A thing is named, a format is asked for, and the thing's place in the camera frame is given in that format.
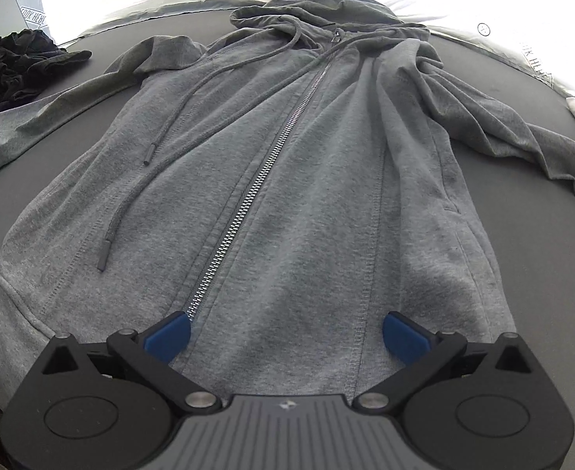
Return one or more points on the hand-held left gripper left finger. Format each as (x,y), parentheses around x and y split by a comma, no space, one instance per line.
(169,335)

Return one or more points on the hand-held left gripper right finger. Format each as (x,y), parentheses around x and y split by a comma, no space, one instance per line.
(405,337)

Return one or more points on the grey zip hoodie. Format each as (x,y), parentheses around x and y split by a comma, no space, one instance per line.
(316,181)

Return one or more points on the black crumpled garment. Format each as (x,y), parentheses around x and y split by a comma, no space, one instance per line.
(8,68)

